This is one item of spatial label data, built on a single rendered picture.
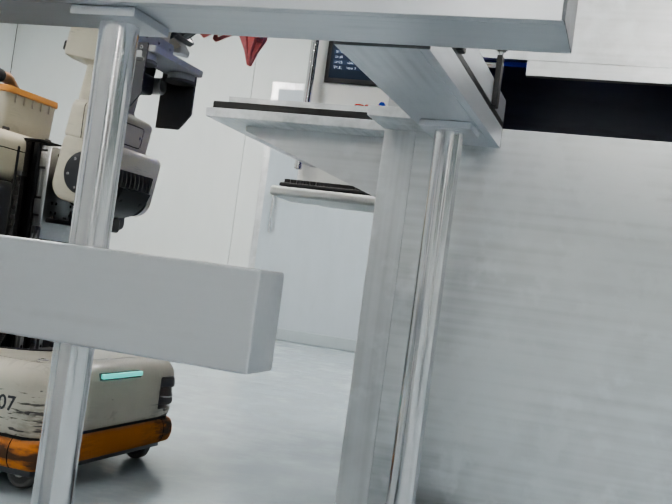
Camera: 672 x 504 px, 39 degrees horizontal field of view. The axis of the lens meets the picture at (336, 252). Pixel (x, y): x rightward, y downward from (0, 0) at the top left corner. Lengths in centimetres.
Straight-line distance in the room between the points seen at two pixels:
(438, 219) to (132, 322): 66
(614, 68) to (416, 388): 70
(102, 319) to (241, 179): 694
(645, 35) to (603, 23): 8
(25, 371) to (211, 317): 112
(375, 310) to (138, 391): 83
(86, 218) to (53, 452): 29
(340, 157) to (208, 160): 624
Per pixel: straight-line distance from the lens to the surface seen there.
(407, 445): 162
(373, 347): 185
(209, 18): 118
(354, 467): 188
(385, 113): 174
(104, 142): 119
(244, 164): 807
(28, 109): 259
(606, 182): 180
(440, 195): 161
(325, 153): 201
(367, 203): 269
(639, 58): 185
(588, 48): 186
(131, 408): 245
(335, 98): 301
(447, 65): 128
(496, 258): 180
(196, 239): 817
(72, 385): 120
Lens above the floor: 55
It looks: 2 degrees up
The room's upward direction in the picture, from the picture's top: 8 degrees clockwise
